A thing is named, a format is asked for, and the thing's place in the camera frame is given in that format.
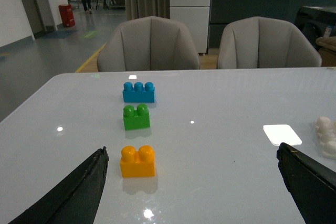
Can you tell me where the dark kitchen counter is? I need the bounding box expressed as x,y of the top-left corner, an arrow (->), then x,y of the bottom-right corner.
208,0 -> 335,49

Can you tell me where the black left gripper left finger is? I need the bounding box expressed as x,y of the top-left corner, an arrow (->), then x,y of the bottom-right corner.
11,147 -> 109,223

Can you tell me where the white drawer cabinet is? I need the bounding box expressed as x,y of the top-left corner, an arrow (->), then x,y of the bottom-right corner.
170,0 -> 211,53

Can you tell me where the beige chair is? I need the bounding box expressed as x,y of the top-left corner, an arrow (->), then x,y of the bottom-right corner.
97,16 -> 200,72
217,17 -> 322,69

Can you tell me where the yellow toy block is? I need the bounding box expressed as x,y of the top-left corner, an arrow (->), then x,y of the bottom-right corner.
120,145 -> 156,178

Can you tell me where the green toy block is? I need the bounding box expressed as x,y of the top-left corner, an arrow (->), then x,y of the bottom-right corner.
123,103 -> 150,131

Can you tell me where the red bin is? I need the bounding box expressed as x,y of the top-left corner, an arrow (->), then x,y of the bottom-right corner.
58,4 -> 75,27

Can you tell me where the right beige chair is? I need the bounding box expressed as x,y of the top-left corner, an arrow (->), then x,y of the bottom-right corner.
217,17 -> 322,69

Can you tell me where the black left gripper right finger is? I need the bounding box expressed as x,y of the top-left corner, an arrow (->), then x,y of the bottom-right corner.
277,143 -> 335,223

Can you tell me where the left beige chair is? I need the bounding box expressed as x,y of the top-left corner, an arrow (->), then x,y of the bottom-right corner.
97,16 -> 200,72

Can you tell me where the blue toy block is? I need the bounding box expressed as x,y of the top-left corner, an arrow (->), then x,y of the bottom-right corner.
122,82 -> 156,103

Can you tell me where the white studded base plate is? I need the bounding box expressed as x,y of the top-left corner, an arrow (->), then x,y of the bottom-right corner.
314,116 -> 335,159

